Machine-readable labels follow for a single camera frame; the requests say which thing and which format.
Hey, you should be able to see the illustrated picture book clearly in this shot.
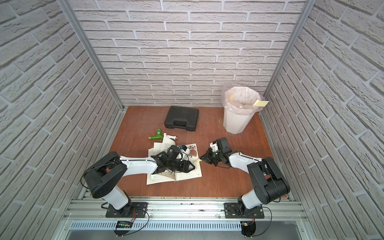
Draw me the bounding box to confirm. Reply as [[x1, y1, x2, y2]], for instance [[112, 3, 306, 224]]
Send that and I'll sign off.
[[147, 137, 202, 185]]

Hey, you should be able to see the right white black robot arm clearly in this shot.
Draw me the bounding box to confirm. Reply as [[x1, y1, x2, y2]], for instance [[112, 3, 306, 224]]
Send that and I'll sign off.
[[200, 138, 291, 215]]

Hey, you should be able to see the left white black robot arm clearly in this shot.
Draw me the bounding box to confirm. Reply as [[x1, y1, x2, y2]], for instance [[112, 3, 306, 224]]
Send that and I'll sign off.
[[82, 145, 195, 211]]

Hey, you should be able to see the yellow sticky note on bin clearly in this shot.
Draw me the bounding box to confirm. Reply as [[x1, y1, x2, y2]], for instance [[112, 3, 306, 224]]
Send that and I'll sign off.
[[253, 100, 269, 107]]

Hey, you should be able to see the green and white faucet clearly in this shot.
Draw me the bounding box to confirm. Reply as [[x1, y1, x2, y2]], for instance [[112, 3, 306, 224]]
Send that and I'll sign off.
[[148, 129, 178, 140]]

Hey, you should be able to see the black plastic tool case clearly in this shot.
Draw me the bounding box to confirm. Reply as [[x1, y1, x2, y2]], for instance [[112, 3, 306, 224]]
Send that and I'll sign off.
[[164, 106, 199, 132]]

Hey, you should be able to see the white trash bin with bag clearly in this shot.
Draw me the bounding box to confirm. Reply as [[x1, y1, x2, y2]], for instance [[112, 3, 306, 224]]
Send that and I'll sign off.
[[222, 84, 266, 134]]

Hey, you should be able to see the right controller board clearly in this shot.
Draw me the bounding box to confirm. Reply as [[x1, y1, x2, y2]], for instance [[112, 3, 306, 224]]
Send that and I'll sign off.
[[241, 222, 256, 238]]

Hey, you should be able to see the controller board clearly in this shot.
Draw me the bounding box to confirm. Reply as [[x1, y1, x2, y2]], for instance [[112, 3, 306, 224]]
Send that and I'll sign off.
[[241, 222, 256, 238], [116, 221, 134, 230]]

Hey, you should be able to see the left controller board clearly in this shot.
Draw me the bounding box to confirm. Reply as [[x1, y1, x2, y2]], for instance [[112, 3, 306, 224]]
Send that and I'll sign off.
[[116, 221, 134, 230]]

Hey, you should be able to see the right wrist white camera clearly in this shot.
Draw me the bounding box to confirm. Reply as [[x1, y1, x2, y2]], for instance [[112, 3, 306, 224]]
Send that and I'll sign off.
[[210, 143, 219, 152]]

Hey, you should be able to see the wrist white camera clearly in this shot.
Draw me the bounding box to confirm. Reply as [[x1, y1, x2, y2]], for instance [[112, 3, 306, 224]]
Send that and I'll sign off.
[[179, 145, 190, 155], [210, 143, 219, 152]]

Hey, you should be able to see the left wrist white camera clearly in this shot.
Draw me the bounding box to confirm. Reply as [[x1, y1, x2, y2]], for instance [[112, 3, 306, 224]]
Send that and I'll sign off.
[[179, 145, 190, 155]]

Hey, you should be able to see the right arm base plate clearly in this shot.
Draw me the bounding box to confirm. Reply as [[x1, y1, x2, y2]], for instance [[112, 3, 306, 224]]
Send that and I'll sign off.
[[224, 203, 265, 219]]

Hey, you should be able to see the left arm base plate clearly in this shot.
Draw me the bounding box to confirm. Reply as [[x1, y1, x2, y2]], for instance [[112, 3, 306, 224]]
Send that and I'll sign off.
[[106, 202, 148, 219]]

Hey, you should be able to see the aluminium front frame rail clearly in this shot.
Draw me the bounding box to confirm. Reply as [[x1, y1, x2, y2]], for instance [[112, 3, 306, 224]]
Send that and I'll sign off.
[[60, 197, 308, 232]]

